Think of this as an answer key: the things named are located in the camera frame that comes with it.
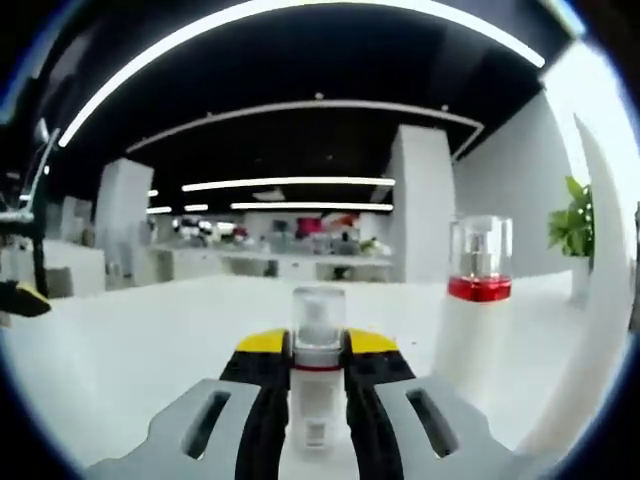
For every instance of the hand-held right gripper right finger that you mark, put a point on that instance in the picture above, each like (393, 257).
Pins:
(425, 440)

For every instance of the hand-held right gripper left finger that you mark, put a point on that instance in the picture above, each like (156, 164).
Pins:
(200, 440)

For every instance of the large red-ringed skincare bottle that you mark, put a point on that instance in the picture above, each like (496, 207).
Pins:
(470, 350)

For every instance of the slim clear-capped skincare bottle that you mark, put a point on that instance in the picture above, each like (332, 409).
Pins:
(317, 395)

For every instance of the black stand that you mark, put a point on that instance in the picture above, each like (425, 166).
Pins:
(40, 240)

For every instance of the straight ceiling light strip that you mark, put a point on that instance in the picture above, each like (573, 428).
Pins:
(285, 184)
(310, 205)

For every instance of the green potted plant white pot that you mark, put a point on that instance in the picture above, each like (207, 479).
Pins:
(572, 225)

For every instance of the long curved ceiling light strip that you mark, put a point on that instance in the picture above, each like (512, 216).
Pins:
(200, 40)

